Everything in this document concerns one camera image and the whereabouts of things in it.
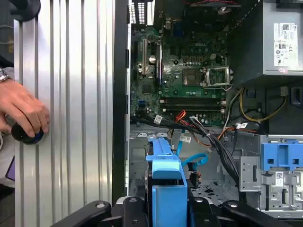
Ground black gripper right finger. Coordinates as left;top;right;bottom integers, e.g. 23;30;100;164
189;196;295;227

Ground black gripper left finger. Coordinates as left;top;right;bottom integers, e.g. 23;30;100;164
50;196;146;227

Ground light blue disk wire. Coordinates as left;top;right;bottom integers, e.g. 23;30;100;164
181;152;209;171

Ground hard disk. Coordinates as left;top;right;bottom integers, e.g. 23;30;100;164
144;136;195;227

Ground round black tool blue ring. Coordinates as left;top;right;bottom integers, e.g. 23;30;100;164
11;122;49;144

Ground black RAM slot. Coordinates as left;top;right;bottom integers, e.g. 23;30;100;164
160;105;226;113
160;97;226;105

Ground grey expansion slot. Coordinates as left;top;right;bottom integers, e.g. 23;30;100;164
141;38;148;76

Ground person's bare hand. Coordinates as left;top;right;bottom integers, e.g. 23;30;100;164
0;79;51;138

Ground grey metal drive cage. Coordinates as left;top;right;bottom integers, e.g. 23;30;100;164
239;134;303;213

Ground blue drive clip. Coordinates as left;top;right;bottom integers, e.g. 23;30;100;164
260;139;303;171

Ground black PC case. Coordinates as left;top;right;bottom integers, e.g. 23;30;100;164
112;0;303;227

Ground metal socket cover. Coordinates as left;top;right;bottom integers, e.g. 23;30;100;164
203;67;232;88

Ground CPU socket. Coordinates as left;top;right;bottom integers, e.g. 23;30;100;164
182;68;204;86

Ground green motherboard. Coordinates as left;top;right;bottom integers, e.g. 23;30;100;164
130;23;234;126

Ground grey power supply unit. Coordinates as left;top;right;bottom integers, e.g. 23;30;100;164
233;0;303;88

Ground black disk power wire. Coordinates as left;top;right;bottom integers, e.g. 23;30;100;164
189;171;202;190

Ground black wire bundle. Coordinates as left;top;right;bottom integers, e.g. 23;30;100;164
132;114;241;187

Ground orange red wires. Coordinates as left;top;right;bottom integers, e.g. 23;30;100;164
174;110;190;123

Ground yellow power wires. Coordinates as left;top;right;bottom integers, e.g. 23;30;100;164
239;87;288;123

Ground wire locking lever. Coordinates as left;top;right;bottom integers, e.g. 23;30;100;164
204;84;235;92

